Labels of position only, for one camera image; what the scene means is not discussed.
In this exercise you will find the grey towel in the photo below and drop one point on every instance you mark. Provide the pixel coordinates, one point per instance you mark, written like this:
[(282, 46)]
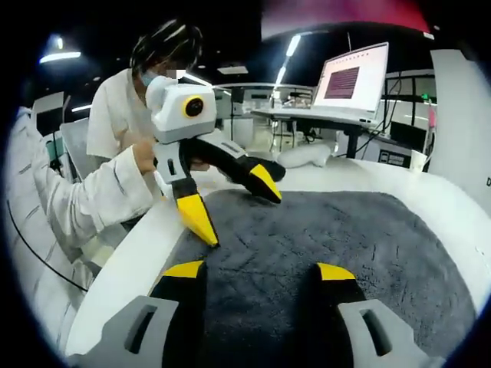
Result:
[(287, 245)]

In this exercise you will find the person's left hand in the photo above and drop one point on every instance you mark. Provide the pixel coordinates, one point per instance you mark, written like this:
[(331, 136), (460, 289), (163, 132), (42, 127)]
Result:
[(145, 159)]

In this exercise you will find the white cushion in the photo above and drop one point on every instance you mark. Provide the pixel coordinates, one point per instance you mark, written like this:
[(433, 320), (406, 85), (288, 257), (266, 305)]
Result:
[(303, 157)]

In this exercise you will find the slanted white strip lamp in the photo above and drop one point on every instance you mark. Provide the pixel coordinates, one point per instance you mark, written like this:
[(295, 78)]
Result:
[(287, 57)]

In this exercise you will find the ceiling strip light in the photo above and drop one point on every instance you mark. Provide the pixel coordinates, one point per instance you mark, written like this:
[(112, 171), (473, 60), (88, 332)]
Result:
[(61, 57)]

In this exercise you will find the large computer monitor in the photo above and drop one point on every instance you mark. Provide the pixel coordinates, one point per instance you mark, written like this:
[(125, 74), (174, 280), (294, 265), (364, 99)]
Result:
[(353, 76)]

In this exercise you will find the black printed box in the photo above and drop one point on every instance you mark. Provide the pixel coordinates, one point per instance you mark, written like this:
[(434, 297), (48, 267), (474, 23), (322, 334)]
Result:
[(393, 157)]

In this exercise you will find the black computer monitor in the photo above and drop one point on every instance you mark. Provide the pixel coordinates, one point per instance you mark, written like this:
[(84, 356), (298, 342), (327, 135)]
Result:
[(408, 134)]

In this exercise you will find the white paper cup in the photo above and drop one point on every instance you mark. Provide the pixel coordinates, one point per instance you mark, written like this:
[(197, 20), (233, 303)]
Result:
[(418, 161)]

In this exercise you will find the pink hanging item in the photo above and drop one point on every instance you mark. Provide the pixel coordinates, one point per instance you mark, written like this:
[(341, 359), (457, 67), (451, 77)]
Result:
[(432, 115)]

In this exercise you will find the grey lettered partition panel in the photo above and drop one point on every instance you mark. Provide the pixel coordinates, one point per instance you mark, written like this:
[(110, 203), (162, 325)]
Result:
[(452, 115)]

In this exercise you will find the white desk with black frame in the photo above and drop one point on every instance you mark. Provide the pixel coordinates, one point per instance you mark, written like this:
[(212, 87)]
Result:
[(307, 113)]

